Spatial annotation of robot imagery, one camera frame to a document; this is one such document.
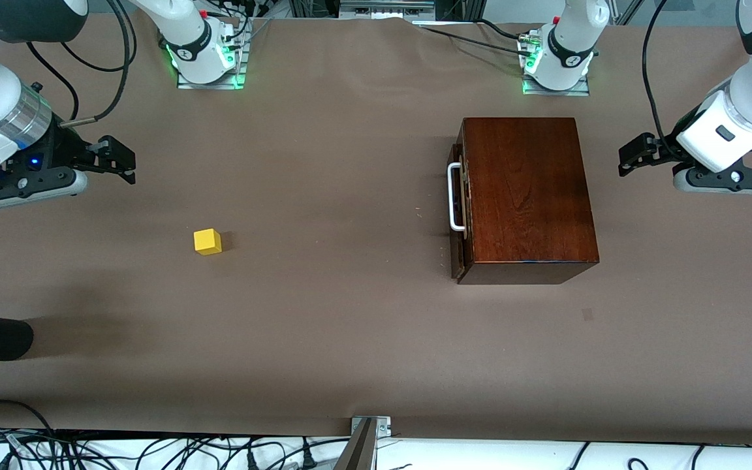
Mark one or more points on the yellow cube block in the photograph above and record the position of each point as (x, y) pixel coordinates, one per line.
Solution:
(207, 240)

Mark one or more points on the grey aluminium profile bar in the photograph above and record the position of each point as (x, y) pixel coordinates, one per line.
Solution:
(358, 454)

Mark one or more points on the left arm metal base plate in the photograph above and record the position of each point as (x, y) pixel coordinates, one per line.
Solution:
(578, 89)

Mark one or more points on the dark wooden cabinet box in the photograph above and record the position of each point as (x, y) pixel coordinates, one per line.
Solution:
(526, 196)

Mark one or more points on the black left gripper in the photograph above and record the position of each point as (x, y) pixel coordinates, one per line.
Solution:
(666, 148)

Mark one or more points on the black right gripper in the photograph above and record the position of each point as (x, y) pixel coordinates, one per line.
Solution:
(63, 146)

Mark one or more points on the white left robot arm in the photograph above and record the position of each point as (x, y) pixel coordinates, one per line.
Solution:
(751, 91)

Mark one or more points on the grey metal frame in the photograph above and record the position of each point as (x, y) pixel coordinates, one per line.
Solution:
(382, 8)

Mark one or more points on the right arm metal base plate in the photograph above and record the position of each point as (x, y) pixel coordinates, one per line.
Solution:
(219, 85)

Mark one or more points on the small metal bracket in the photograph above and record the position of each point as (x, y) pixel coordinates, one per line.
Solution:
(382, 427)

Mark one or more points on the wooden drawer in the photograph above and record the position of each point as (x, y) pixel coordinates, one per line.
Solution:
(456, 258)

